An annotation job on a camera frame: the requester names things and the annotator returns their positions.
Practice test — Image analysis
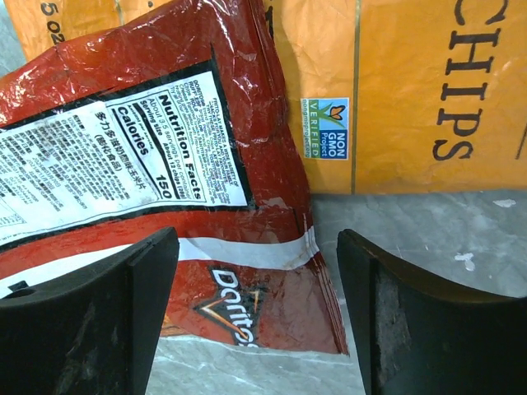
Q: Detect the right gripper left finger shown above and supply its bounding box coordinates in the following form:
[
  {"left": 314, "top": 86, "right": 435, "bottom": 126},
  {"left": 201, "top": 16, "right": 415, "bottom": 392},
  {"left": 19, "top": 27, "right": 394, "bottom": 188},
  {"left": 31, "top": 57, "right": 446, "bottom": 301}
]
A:
[{"left": 1, "top": 228, "right": 180, "bottom": 394}]

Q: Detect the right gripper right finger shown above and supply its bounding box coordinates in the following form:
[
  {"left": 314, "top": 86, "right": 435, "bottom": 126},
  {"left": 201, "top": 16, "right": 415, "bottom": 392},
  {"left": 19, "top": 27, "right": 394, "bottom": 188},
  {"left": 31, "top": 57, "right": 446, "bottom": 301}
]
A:
[{"left": 337, "top": 230, "right": 526, "bottom": 394}]

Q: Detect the red Doritos bag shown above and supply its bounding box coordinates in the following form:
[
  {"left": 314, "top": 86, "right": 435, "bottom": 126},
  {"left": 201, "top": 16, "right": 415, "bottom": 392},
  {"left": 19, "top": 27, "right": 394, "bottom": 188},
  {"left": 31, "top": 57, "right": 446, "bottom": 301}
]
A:
[{"left": 1, "top": 1, "right": 347, "bottom": 354}]

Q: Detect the orange Kettle chips bag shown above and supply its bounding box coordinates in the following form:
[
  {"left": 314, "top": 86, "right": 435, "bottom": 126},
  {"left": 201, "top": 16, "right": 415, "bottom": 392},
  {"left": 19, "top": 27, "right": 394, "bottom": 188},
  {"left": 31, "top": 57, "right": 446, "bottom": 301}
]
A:
[{"left": 3, "top": 0, "right": 527, "bottom": 195}]

